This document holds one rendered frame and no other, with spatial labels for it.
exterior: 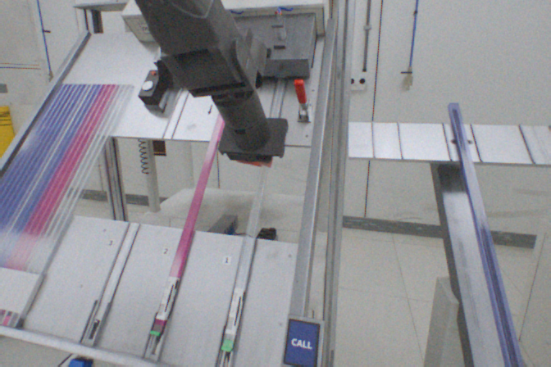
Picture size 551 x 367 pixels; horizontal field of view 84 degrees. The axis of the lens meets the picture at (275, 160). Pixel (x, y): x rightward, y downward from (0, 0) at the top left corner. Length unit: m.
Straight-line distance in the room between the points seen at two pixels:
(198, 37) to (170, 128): 0.39
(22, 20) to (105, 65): 1.04
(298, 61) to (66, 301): 0.58
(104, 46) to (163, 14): 0.69
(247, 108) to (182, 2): 0.15
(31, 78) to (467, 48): 2.43
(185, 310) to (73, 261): 0.24
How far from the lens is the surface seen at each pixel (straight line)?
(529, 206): 2.67
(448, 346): 0.56
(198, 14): 0.30
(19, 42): 1.90
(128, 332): 0.58
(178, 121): 0.68
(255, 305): 0.50
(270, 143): 0.46
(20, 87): 1.87
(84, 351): 0.59
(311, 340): 0.44
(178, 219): 1.19
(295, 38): 0.66
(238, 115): 0.39
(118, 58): 0.92
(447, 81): 2.32
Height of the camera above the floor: 1.11
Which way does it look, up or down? 15 degrees down
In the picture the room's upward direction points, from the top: straight up
